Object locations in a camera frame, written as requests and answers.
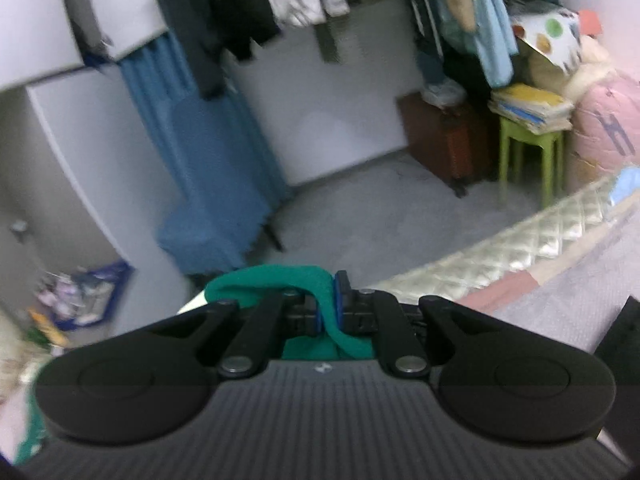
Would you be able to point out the cluttered blue bedside table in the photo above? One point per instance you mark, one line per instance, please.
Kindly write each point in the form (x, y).
(88, 298)

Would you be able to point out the polka dot white bag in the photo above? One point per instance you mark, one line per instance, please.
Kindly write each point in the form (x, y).
(550, 30)

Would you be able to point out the stack of folded cloths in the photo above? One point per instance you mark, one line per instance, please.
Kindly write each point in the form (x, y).
(539, 111)

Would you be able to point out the grey white wardrobe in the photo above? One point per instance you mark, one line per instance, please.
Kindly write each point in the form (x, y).
(81, 181)

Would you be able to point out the pink storage bag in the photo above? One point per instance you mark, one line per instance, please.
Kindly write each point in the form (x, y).
(605, 135)

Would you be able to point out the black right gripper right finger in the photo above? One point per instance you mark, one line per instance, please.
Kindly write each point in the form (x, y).
(409, 340)

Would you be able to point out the brown wooden cabinet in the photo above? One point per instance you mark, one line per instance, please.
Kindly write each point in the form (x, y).
(449, 142)

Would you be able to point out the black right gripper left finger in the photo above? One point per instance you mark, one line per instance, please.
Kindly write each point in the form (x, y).
(233, 342)

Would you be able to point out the black hanging jacket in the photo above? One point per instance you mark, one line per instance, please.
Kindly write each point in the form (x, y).
(208, 29)

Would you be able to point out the light blue hanging garment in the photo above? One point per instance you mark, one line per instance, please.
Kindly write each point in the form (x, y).
(493, 41)

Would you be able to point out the grey bed sheet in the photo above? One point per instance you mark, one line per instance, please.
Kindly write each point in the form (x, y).
(574, 302)

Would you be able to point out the green hooded sweatshirt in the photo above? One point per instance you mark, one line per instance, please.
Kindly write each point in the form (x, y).
(150, 382)

